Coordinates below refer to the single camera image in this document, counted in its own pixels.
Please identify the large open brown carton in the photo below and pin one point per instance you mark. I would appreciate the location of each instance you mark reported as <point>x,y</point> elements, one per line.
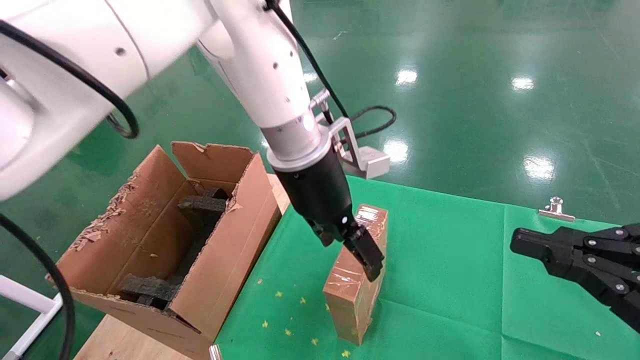
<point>235,260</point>

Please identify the white metal frame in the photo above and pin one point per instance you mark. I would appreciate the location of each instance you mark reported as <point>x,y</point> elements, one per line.
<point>25,292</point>

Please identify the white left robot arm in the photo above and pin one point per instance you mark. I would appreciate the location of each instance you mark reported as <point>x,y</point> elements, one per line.
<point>250,60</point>

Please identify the silver binder clip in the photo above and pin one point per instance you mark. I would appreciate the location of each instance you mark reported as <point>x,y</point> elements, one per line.
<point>555,212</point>

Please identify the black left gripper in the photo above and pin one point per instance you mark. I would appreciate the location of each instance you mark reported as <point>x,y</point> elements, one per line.
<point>320,195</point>

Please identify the green table cloth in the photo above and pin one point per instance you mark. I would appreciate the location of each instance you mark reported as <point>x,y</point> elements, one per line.
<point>450,275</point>

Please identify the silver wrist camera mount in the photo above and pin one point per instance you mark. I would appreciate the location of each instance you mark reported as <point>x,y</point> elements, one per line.
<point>372,162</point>

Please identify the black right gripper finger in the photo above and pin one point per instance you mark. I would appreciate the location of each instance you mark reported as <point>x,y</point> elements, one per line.
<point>600,277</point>
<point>575,240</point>

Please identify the small taped cardboard box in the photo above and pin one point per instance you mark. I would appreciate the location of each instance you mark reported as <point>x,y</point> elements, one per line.
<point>350,300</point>

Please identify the black foam insert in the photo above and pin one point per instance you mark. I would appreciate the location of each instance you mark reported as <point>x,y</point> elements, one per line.
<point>200,210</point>

